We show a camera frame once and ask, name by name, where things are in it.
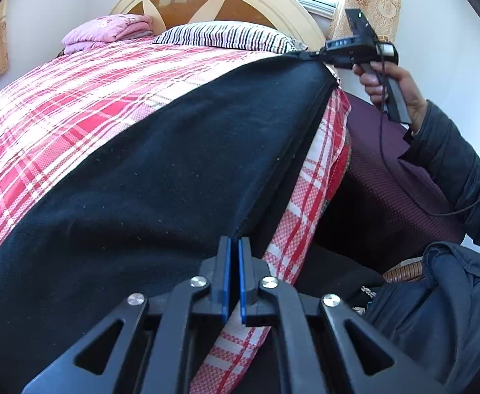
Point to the dark purple mattress side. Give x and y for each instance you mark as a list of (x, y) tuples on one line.
[(379, 197)]

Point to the person's right hand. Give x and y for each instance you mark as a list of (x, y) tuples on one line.
[(408, 90)]

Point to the pink folded blanket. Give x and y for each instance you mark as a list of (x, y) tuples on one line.
[(100, 28)]

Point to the wooden bed headboard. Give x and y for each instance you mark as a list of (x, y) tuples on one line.
[(174, 4)]

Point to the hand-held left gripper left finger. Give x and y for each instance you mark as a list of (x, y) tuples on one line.
[(224, 279)]

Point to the striped pillow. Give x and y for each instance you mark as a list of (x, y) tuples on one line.
[(223, 35)]

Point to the dark cloth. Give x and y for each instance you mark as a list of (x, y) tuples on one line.
[(330, 279)]

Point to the person's right forearm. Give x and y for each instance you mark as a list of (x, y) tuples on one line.
[(457, 164)]

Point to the black pants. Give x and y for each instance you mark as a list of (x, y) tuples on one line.
[(162, 164)]

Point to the red plaid bed sheet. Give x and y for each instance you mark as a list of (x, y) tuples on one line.
[(59, 102)]

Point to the person's dark jacket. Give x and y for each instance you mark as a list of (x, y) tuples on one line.
[(440, 316)]

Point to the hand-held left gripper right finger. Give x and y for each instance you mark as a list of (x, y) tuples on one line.
[(244, 279)]

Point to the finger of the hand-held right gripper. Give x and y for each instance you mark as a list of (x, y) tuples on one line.
[(309, 53)]

